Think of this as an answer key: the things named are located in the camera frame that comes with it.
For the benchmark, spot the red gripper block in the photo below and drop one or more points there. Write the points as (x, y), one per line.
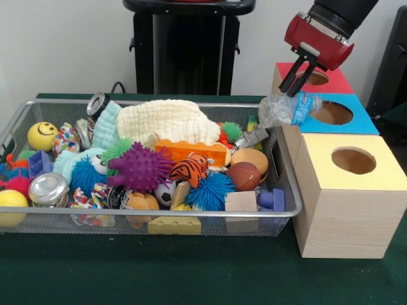
(318, 41)

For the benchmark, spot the small brown basketball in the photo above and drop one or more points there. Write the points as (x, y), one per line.
(243, 176)

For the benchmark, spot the shallow clear mesh bin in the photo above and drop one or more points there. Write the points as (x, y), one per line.
(280, 210)

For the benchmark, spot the toy hamburger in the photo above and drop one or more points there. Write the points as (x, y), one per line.
(250, 160)

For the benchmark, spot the cream knitted cloth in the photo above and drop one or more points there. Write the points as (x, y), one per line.
(168, 121)

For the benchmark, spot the blue spiky ball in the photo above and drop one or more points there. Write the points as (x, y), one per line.
(211, 190)

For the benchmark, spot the purple spiky ball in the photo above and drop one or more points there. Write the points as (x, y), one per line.
(140, 168)

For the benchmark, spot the green spiky ball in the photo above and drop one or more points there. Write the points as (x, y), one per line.
(117, 151)

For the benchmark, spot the black chair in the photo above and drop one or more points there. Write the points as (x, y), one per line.
(391, 76)

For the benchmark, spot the wooden box with three holes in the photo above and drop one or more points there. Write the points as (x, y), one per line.
(343, 216)

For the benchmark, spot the orange toy building block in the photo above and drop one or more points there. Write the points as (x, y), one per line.
(191, 151)

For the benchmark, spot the clear plastic packet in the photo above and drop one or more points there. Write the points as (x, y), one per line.
(283, 109)

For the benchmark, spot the plain yellow ball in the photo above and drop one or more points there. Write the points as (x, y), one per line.
(11, 207)

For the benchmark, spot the dark green table cloth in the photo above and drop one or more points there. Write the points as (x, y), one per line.
(191, 273)

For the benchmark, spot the yellow smiley face ball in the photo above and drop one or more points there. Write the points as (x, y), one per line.
(42, 136)

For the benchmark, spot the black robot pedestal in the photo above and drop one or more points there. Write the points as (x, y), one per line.
(184, 51)

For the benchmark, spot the silver metal can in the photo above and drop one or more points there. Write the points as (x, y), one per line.
(48, 189)

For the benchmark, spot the purple toy block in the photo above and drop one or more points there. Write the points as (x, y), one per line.
(271, 200)

